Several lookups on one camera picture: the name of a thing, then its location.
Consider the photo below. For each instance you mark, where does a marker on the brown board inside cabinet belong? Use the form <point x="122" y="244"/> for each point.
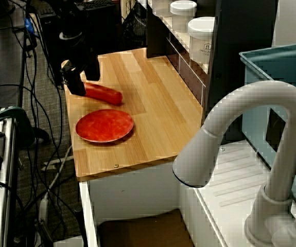
<point x="142" y="229"/>

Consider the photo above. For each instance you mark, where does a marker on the blue plastic sink bin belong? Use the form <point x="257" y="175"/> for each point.
<point x="279" y="67"/>

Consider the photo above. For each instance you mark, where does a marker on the large black upright panel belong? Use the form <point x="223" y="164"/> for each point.
<point x="240" y="25"/>

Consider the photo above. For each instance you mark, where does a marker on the plain white lidded jar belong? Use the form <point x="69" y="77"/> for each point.
<point x="182" y="15"/>

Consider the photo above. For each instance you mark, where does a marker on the green clamp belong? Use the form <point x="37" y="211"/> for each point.
<point x="8" y="113"/>

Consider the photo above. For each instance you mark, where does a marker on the black keyboard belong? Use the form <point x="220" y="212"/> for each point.
<point x="96" y="3"/>

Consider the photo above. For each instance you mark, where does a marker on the white jar with print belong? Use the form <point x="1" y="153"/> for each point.
<point x="201" y="38"/>

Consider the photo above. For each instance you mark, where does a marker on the black WidowX robot arm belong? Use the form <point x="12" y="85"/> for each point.
<point x="70" y="18"/>

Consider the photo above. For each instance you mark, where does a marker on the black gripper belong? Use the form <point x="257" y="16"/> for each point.
<point x="82" y="51"/>

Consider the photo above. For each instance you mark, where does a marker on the silver metal rail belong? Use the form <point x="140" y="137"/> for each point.
<point x="3" y="167"/>

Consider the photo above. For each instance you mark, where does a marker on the red toy sausage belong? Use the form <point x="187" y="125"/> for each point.
<point x="104" y="94"/>

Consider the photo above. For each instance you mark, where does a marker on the white toy faucet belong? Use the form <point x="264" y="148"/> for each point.
<point x="266" y="92"/>

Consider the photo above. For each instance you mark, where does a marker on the white toy kitchen cabinet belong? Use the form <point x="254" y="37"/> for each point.
<point x="137" y="190"/>

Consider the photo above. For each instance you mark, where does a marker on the narrow black end panel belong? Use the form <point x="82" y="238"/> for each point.
<point x="156" y="38"/>

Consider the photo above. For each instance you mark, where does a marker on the black computer tower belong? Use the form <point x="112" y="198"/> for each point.
<point x="51" y="43"/>

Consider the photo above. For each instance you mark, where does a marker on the red round plate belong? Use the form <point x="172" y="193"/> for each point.
<point x="104" y="126"/>

